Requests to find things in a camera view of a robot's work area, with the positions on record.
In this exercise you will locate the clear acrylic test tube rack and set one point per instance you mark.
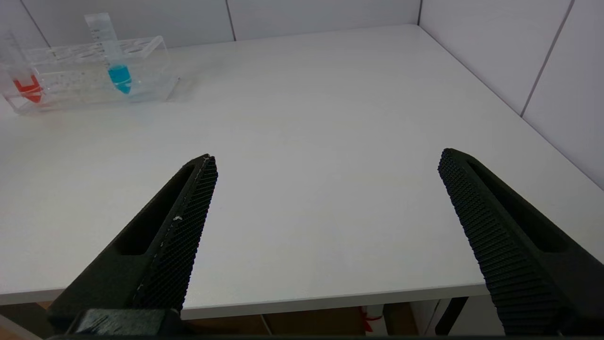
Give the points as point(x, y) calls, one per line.
point(75, 82)

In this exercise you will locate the red ribbon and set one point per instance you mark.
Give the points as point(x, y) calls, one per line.
point(370, 321)

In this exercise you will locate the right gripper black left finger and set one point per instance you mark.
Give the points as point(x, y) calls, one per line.
point(160, 255)

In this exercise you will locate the black table leg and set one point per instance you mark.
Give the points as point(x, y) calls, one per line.
point(448, 318)

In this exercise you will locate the test tube with blue pigment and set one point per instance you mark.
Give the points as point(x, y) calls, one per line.
point(119, 75)

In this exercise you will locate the test tube with red pigment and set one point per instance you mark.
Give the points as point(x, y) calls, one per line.
point(28, 89)

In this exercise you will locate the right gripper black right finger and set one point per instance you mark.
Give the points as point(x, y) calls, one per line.
point(524, 250)

